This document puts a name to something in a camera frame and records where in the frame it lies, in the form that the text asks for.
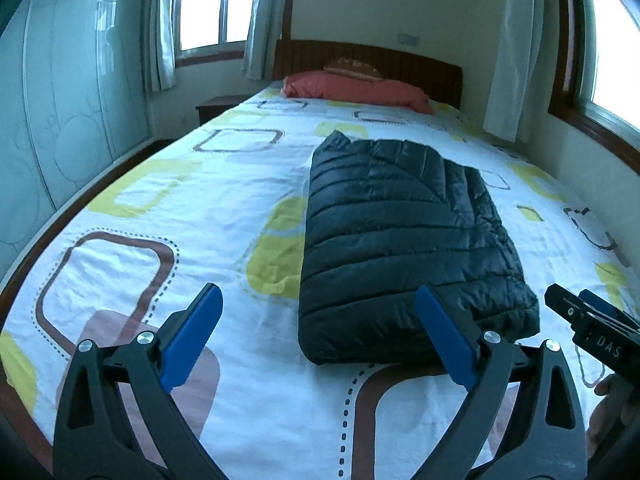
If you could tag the white back left curtain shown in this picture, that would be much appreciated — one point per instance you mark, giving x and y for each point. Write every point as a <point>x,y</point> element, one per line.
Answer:
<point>159,55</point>

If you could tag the brown framed window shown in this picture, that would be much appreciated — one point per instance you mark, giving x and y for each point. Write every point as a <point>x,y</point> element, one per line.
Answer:
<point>596,82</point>
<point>212,30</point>

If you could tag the brown framed back window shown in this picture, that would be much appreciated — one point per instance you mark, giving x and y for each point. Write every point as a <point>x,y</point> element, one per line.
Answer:
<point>212,30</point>

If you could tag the white wardrobe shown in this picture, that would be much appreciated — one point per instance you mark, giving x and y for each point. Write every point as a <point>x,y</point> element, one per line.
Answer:
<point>72,104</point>

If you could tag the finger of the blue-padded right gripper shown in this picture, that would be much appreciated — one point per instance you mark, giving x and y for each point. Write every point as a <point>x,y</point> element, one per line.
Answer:
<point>600,304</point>

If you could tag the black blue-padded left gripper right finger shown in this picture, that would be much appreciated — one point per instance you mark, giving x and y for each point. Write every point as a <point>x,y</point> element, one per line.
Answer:
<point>521,417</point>

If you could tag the red pillow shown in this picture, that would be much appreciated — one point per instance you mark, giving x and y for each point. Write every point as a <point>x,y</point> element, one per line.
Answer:
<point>319,84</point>

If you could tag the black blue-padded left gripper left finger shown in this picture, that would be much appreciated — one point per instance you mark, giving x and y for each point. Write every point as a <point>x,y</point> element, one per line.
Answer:
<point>93,437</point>

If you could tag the dark wooden headboard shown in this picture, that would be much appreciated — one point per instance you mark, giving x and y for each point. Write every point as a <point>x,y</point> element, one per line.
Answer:
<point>441,81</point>

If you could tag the white curtain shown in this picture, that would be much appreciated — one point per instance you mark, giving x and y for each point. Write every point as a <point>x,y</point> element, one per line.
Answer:
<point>159,55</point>
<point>517,53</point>
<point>266,21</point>

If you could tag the wall socket plate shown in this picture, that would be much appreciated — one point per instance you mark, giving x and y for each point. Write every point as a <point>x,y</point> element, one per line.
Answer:
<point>408,40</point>

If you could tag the black puffer jacket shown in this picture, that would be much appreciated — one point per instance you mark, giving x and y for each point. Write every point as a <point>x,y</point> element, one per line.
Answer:
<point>383,218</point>

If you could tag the white back right curtain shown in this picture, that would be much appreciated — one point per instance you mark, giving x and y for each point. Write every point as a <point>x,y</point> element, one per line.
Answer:
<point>266,21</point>

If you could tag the dark wooden nightstand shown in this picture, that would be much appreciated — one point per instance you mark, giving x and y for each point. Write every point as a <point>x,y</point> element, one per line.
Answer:
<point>216,106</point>

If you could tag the brown patterned cushion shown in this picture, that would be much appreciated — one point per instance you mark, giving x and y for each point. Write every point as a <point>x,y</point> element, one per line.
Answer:
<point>349,67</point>

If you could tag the person's right hand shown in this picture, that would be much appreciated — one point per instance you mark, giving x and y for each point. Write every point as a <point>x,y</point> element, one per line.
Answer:
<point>618,402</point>

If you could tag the brown framed right window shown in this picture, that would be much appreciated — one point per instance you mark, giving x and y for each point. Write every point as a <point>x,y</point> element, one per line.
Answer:
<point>596,82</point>

